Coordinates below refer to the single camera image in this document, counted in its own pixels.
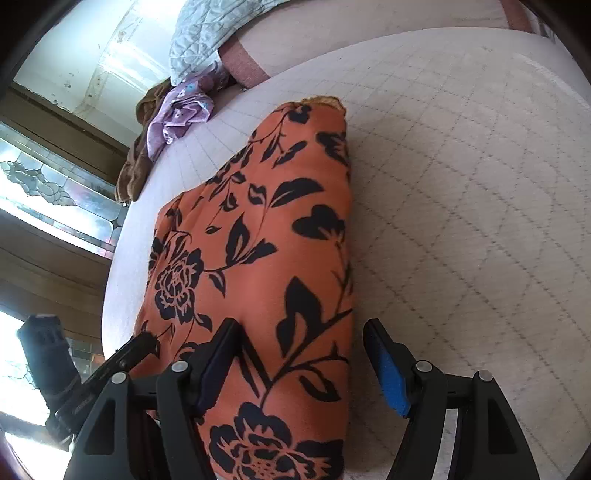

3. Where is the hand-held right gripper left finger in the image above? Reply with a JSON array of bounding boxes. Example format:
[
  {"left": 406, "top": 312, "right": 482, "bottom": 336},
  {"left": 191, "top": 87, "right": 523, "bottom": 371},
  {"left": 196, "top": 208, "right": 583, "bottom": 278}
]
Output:
[{"left": 62, "top": 318, "right": 238, "bottom": 480}]

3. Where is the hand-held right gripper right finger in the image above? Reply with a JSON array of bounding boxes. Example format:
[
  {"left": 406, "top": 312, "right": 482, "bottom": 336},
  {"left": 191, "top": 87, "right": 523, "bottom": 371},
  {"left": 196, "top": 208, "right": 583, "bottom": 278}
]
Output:
[{"left": 363, "top": 318, "right": 536, "bottom": 480}]

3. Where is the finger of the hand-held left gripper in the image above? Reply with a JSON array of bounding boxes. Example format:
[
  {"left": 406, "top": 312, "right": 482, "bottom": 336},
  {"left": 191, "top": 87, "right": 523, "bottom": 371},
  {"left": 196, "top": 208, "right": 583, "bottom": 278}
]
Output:
[{"left": 81, "top": 331, "right": 161, "bottom": 393}]

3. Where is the orange black floral garment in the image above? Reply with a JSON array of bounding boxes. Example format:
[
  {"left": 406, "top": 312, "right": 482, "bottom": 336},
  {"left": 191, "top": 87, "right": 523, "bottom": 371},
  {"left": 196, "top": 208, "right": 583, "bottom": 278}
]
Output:
[{"left": 134, "top": 95, "right": 356, "bottom": 480}]

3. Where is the stained glass window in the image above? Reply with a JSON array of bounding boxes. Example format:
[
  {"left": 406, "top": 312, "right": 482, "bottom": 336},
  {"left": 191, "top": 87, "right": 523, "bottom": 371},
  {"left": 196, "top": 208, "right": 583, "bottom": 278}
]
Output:
[{"left": 0, "top": 121, "right": 131, "bottom": 254}]

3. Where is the brown cloth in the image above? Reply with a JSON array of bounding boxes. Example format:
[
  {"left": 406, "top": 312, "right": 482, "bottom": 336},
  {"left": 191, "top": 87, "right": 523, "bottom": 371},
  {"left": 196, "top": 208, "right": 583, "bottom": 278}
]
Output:
[{"left": 115, "top": 82, "right": 172, "bottom": 204}]

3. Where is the pink quilted bed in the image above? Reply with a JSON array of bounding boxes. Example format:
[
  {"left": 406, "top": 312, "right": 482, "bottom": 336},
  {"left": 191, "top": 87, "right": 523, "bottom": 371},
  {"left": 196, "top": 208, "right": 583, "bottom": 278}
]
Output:
[{"left": 99, "top": 27, "right": 591, "bottom": 480}]

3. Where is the purple floral cloth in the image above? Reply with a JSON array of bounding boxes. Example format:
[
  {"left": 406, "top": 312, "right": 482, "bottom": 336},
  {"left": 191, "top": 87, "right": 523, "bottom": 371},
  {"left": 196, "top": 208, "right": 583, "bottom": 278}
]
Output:
[{"left": 147, "top": 65, "right": 228, "bottom": 163}]

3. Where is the grey quilted blanket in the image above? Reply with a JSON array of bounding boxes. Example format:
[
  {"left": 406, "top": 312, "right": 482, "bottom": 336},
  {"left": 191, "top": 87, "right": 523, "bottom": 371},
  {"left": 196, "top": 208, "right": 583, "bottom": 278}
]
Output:
[{"left": 168, "top": 0, "right": 273, "bottom": 87}]

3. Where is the pink bolster cushion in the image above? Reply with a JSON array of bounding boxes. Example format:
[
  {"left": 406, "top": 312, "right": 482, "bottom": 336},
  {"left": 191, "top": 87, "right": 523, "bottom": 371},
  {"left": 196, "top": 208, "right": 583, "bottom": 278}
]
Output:
[{"left": 217, "top": 0, "right": 539, "bottom": 89}]

